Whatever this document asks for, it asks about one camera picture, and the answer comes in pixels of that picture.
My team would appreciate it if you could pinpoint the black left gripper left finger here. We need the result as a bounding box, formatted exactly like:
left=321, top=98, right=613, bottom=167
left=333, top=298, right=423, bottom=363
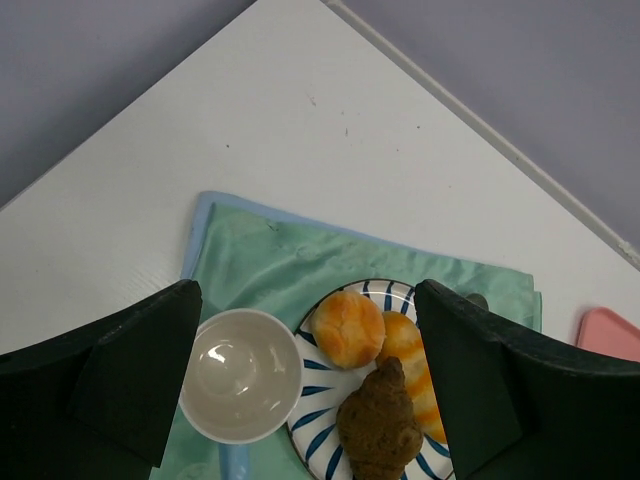
left=1, top=280, right=202, bottom=479

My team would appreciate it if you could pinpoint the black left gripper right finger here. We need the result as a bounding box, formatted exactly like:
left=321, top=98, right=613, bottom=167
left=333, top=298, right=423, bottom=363
left=414, top=280, right=639, bottom=479

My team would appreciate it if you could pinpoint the striped orange long bread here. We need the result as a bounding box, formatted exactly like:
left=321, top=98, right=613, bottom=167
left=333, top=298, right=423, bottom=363
left=376, top=311, right=447, bottom=444

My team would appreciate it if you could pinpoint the brown chocolate croissant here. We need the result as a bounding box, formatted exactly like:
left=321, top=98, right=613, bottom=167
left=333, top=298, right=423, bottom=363
left=336, top=357, right=423, bottom=480

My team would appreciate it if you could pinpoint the small round yellow bun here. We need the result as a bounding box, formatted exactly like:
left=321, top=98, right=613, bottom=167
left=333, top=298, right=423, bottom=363
left=311, top=291, right=386, bottom=370

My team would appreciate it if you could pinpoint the pink plastic tray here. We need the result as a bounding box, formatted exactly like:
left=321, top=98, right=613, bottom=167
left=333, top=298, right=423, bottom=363
left=576, top=307, right=640, bottom=362

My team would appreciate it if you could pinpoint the blue mug white inside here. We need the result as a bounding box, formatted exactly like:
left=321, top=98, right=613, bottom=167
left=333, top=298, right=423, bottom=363
left=179, top=308, right=303, bottom=479

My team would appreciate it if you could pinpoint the blue striped white plate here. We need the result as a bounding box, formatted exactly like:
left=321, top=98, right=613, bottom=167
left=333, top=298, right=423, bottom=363
left=287, top=279, right=454, bottom=479

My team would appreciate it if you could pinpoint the teal cloth placemat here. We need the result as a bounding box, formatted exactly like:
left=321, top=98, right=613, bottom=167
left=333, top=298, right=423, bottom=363
left=153, top=192, right=542, bottom=479

